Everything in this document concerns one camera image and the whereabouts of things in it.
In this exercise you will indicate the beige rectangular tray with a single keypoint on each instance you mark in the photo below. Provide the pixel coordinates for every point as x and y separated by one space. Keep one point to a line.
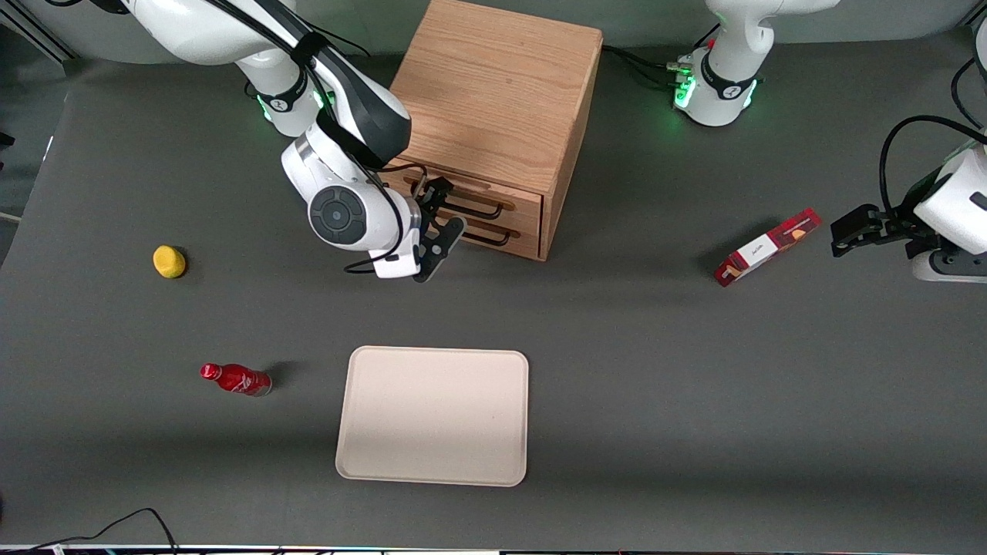
432 420

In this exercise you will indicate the yellow toy lemon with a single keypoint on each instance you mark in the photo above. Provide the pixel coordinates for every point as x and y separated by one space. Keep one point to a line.
169 262

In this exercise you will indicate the red white snack box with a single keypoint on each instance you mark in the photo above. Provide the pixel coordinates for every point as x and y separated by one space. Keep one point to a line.
767 247

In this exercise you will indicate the red soda bottle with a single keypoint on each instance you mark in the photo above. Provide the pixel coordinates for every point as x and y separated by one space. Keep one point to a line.
235 379

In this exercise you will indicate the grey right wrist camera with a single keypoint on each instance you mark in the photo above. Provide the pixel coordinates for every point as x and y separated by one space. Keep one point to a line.
441 247

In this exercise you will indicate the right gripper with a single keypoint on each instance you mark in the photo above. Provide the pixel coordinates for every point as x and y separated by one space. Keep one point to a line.
429 204

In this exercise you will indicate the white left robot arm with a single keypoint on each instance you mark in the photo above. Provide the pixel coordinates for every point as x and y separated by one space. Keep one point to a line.
725 69

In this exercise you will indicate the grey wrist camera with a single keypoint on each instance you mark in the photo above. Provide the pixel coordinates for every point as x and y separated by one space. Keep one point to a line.
441 247
952 267

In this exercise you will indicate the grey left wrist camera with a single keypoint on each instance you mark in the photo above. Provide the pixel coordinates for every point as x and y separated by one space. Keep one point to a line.
952 267

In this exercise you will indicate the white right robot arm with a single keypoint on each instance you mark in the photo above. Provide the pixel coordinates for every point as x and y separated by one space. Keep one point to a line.
339 212

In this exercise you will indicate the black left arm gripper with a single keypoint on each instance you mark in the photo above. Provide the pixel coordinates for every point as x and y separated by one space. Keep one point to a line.
897 228

